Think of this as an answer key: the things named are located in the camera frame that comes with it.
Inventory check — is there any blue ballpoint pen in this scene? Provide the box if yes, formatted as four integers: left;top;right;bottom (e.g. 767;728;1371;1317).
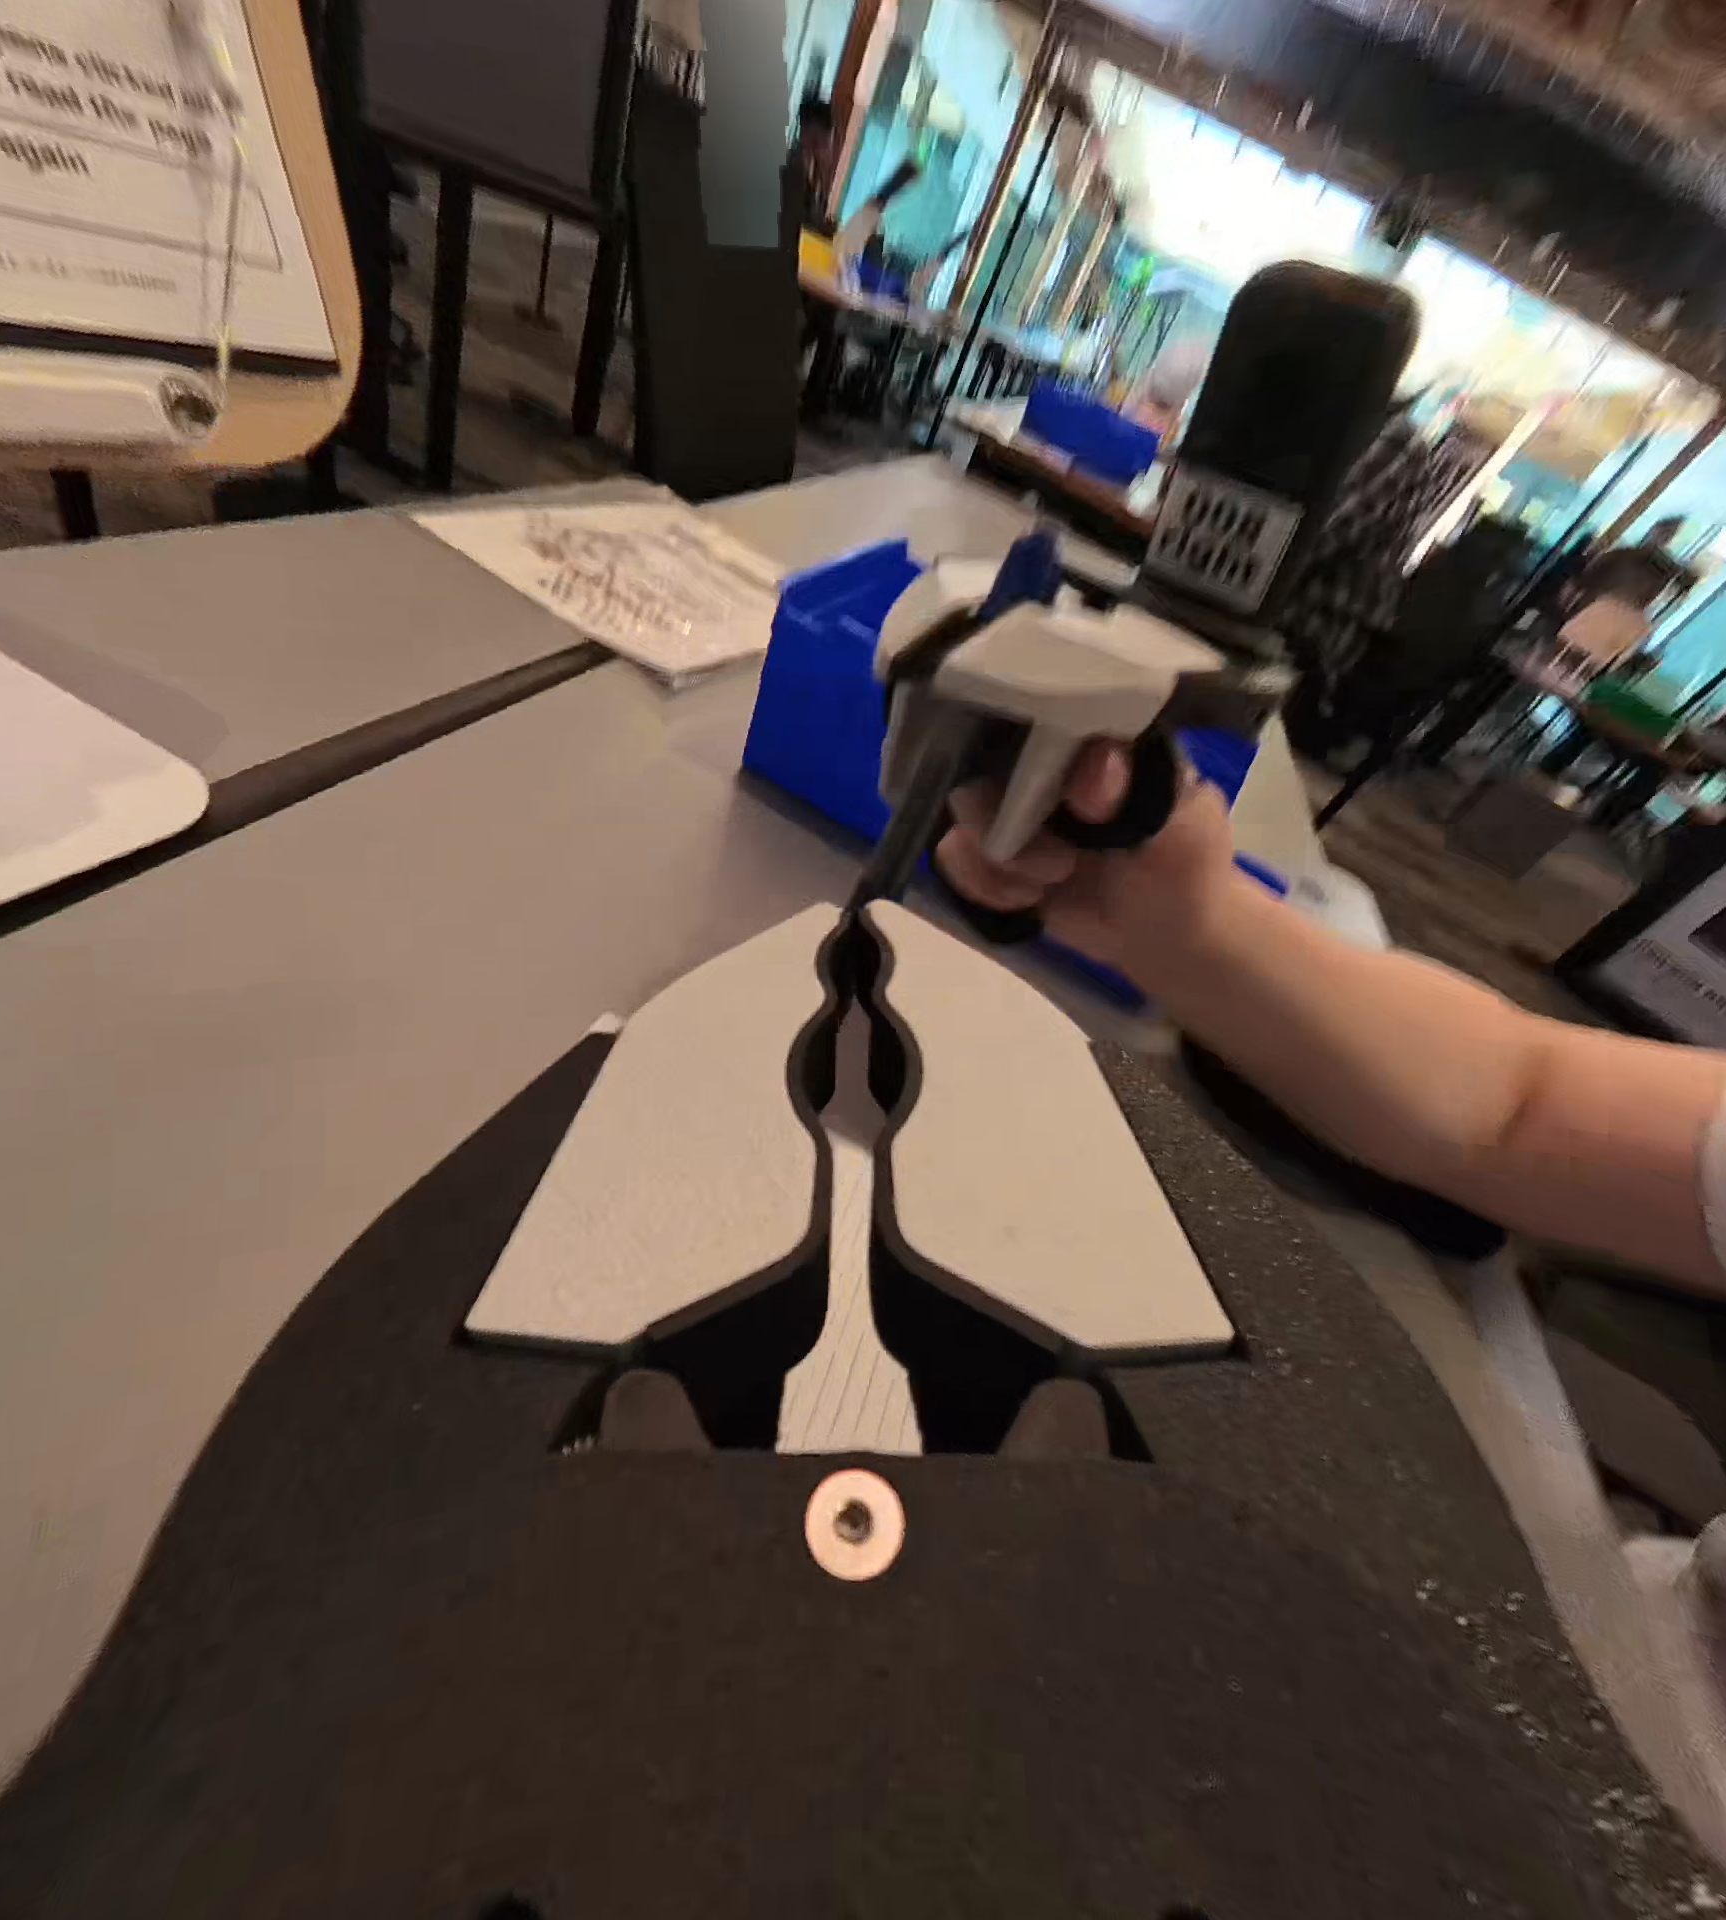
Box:
844;523;1073;913

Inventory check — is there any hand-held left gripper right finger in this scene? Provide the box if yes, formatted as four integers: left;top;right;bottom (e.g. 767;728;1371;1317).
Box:
863;896;1241;1453

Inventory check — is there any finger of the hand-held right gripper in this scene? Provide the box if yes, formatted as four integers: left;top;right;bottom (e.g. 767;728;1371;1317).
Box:
938;592;1301;864
875;551;1019;819

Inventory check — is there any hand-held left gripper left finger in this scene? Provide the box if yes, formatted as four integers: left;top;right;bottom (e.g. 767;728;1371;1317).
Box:
463;899;867;1453

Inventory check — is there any person's right hand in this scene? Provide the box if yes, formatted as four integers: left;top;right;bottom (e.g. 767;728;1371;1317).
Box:
935;742;1245;996

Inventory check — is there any black panel on stand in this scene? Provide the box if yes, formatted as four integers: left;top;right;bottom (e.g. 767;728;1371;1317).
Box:
338;0;644;497

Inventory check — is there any blue storage bin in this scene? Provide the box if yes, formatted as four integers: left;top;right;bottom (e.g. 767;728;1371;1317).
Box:
1020;374;1166;490
740;535;1292;1010

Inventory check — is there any white lined notepad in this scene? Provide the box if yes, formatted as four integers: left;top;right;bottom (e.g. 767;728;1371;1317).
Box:
777;1050;928;1453

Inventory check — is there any printed paper sheet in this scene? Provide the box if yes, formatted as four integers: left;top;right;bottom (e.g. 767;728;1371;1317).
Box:
413;493;790;692

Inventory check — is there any person's right forearm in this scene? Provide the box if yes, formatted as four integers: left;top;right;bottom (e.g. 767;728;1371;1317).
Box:
1162;839;1726;1339

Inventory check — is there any printed instruction sheet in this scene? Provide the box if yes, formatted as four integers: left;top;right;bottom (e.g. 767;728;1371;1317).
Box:
0;0;340;369

